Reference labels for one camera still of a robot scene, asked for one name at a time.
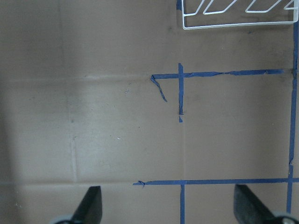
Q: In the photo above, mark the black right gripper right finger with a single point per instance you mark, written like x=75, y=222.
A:
x=248, y=208

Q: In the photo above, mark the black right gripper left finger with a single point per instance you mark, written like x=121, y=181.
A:
x=89, y=210

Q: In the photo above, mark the white wire cup rack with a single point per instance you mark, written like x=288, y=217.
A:
x=209, y=14

